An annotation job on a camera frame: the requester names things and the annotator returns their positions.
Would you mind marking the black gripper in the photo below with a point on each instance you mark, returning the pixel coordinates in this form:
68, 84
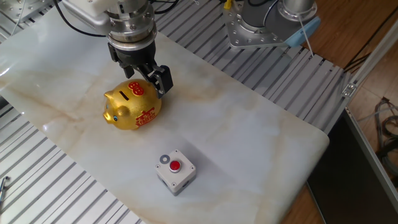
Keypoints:
133, 59

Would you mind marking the white red push-button box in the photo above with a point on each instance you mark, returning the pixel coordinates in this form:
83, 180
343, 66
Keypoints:
178, 177

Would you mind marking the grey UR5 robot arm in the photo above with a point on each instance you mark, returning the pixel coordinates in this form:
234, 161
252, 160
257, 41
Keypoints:
273, 18

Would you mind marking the golden piggy bank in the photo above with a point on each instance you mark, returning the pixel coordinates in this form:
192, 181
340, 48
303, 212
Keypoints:
130, 105

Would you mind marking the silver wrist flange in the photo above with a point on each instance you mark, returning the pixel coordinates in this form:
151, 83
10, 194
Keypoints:
132, 28

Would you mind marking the white marble board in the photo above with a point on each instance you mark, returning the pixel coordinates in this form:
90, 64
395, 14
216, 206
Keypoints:
233, 124

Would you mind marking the yellow plug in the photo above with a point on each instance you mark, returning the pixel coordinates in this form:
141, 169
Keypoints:
227, 3

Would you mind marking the silver perforated plate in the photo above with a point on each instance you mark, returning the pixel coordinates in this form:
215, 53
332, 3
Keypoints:
18, 7

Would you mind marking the dark cabinet panel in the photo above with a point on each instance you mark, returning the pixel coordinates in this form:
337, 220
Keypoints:
342, 186

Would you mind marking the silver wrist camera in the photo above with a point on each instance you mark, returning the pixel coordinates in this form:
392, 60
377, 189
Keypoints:
93, 21

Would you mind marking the silver corner bracket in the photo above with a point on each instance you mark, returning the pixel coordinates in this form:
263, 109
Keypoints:
349, 90

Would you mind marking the aluminium frame rail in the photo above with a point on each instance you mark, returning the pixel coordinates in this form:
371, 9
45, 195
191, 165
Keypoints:
373, 155
373, 53

